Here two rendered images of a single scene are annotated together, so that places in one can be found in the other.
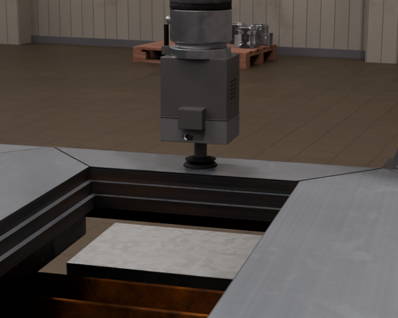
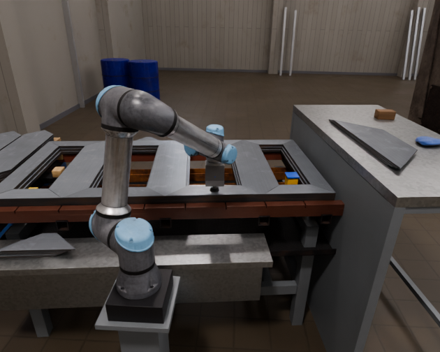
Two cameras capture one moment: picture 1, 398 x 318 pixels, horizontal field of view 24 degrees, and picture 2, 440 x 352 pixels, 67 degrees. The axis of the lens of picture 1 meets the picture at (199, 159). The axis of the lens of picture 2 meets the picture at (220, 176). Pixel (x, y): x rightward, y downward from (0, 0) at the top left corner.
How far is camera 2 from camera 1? 248 cm
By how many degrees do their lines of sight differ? 136
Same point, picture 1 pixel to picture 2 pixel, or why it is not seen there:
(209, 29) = not seen: hidden behind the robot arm
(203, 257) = (225, 244)
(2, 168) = (260, 181)
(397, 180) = (161, 190)
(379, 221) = (165, 174)
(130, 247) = (253, 245)
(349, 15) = not seen: outside the picture
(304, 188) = (183, 183)
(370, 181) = (167, 188)
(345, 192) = (173, 183)
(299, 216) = (181, 174)
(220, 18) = not seen: hidden behind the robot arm
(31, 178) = (248, 178)
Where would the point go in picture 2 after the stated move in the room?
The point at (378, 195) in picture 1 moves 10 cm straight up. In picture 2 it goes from (165, 183) to (165, 164)
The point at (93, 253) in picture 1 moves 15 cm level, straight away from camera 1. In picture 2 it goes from (260, 239) to (280, 258)
